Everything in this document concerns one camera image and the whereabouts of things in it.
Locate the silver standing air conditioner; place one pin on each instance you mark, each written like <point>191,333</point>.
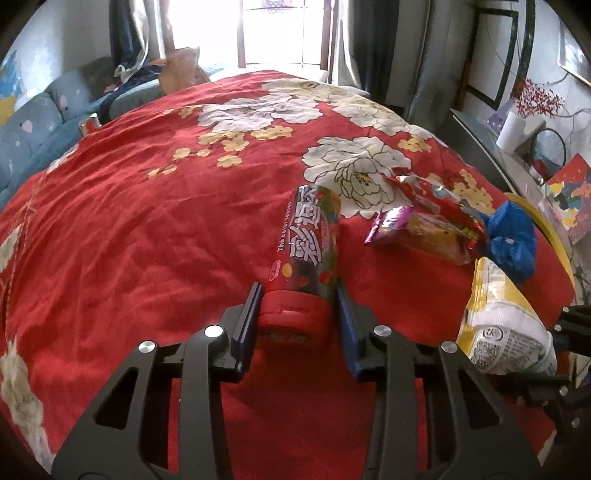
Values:
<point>444,52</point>

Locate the dark right curtain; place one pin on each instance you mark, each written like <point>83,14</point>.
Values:
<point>368,37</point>

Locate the glass balcony door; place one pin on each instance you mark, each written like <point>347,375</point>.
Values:
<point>247,34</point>

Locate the dark tv console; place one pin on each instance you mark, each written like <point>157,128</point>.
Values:
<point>476,144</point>

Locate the purple yellow snack wrapper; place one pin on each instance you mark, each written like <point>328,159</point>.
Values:
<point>429,233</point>

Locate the china map poster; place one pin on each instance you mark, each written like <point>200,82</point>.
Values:
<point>10,86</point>

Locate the yellow rimmed trash bin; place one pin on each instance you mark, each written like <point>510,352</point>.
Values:
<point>547,230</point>

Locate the colourful portrait painting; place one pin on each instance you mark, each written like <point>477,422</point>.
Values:
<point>569,194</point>

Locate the blue sectional sofa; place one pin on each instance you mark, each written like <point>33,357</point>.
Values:
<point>48,124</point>

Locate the red drink can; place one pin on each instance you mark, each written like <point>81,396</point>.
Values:
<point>89,124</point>

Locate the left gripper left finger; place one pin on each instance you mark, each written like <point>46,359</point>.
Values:
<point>159,416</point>

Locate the red berry branches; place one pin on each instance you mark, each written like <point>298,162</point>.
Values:
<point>531,99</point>

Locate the blue plastic bag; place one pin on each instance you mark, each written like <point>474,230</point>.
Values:
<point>511,242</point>

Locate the dark left curtain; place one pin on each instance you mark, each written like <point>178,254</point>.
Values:
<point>128,33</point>

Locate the red clear snack wrapper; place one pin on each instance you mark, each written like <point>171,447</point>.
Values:
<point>439,200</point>

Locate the wall mounted television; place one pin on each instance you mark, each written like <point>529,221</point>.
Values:
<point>571,57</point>

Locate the red candy tube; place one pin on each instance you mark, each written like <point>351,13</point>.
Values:
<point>300,287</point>

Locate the yellow white snack bag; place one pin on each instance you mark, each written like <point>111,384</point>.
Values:
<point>500,331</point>

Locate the red floral blanket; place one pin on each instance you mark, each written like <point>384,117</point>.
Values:
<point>155,224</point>

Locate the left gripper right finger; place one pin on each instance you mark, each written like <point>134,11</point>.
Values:
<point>435,415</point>

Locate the dark curtain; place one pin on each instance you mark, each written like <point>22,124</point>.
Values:
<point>368,37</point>
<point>128,33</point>

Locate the white cylindrical vase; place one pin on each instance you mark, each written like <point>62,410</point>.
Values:
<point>511,133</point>

